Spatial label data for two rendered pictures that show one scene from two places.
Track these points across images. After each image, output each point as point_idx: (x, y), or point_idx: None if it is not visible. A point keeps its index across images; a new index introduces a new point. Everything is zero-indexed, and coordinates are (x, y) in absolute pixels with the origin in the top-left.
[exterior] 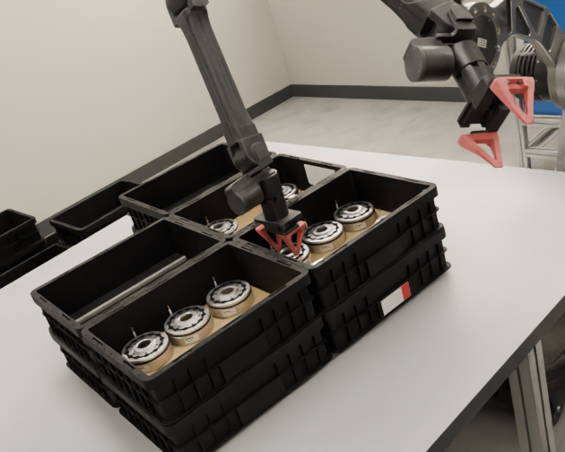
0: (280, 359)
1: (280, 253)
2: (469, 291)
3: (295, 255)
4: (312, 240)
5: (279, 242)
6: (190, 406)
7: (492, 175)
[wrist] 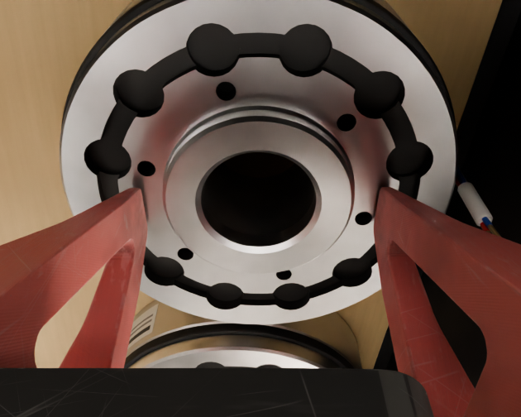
0: None
1: (308, 166)
2: None
3: (121, 192)
4: (203, 360)
5: (386, 270)
6: None
7: None
